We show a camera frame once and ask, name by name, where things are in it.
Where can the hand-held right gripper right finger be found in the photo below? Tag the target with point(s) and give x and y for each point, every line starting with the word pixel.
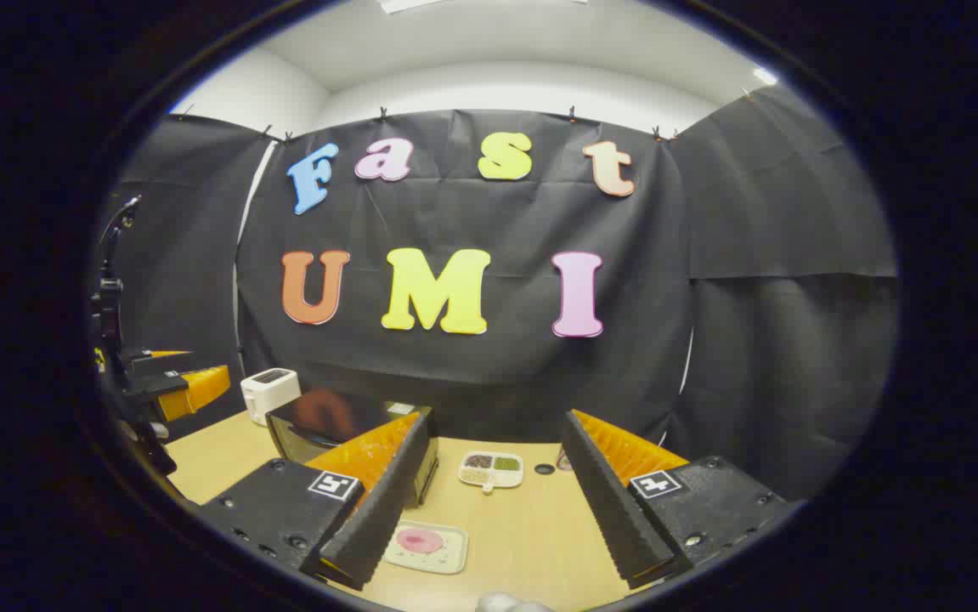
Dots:
pixel 607 501

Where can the silver bottle with pink label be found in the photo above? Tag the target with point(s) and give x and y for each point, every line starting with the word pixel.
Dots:
pixel 563 461

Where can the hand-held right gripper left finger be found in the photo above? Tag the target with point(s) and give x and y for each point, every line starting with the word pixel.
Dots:
pixel 378 510

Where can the black backdrop cloth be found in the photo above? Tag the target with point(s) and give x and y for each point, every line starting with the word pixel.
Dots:
pixel 497 374

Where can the white toaster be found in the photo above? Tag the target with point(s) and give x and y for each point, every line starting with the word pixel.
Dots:
pixel 268 393

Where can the cream square tray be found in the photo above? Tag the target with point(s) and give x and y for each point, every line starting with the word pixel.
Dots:
pixel 446 557

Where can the white divided snack plate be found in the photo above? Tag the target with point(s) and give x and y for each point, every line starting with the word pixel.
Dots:
pixel 491 469

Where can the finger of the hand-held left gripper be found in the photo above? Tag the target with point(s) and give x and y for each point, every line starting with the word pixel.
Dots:
pixel 191 389
pixel 144 361

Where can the black electric oven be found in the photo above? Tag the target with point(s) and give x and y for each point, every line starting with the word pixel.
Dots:
pixel 327 416

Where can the pink meat slice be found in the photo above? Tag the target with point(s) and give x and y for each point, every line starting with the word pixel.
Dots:
pixel 421 541

